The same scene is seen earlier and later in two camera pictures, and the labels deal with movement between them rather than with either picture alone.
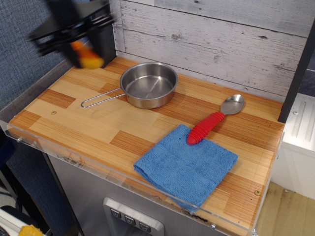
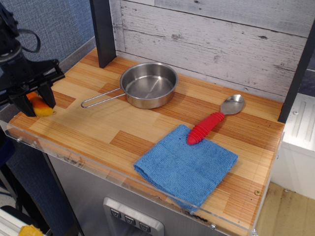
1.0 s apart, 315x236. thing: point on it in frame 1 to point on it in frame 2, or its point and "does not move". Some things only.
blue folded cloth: (188, 173) does not move
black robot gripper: (71, 20) to (19, 76)
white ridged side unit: (294, 170) does not move
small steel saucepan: (147, 85) does not move
